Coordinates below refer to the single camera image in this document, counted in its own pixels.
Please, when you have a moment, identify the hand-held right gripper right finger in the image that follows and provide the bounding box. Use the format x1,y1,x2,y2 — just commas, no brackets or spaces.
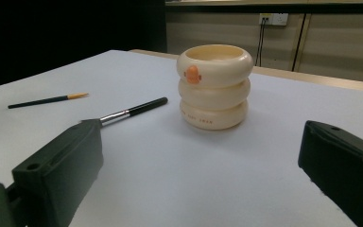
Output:
298,120,363,227

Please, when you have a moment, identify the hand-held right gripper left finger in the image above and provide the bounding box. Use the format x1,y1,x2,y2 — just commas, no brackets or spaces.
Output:
11,118,105,227

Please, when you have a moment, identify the thin black yellow-tipped brush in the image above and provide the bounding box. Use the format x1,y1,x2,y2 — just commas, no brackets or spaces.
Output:
8,92,90,110

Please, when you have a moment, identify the black makeup brush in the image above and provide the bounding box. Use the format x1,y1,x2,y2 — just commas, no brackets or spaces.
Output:
98,96,169,128

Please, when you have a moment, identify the cream ringed brush holder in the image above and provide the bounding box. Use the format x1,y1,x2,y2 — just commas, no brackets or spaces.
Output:
176,44,254,131

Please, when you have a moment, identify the white table sheet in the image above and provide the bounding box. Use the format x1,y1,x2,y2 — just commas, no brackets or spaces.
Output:
0,49,363,227

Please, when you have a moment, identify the black curtain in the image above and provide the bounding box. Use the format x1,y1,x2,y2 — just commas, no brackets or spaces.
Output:
0,0,167,91

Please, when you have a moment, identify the black wall cable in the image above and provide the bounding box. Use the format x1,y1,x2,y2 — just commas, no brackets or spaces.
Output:
254,18,264,66
258,18,266,67

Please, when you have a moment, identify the white wall socket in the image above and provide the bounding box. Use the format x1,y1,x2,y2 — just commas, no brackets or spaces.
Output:
258,12,289,26

